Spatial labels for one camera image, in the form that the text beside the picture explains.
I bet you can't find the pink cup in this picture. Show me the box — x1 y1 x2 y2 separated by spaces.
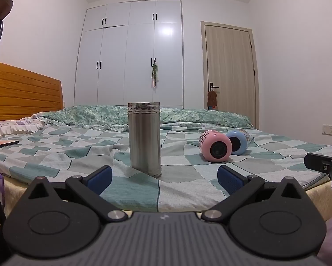
198 129 233 163

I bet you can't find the green floral quilt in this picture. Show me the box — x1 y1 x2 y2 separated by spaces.
40 105 253 133

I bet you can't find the brown hanging bag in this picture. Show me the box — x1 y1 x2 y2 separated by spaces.
207 90 218 110

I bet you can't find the white wardrobe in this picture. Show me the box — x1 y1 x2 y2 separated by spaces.
74 0 185 109

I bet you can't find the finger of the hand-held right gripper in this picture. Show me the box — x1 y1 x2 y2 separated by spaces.
304 153 332 192

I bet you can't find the green hanging ornament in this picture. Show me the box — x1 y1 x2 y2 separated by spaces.
150 58 159 88

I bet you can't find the checkered bed sheet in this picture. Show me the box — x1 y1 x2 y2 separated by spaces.
0 120 332 213

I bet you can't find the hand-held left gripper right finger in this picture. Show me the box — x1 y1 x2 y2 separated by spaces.
201 165 309 224

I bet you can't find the wooden headboard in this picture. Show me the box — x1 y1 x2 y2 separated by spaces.
0 61 64 121

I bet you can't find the purple floral pillow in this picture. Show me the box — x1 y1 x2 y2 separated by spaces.
0 114 46 139

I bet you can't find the beige wooden door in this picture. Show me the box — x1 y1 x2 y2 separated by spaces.
200 21 260 130

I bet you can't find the blue cup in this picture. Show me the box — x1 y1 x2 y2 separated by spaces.
225 129 251 156

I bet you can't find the stainless steel cup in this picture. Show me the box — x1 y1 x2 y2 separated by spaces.
127 102 162 177

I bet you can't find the beige mattress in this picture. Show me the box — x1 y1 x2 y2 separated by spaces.
2 169 332 219

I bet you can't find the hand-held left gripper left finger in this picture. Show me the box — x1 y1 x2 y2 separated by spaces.
28 165 128 224

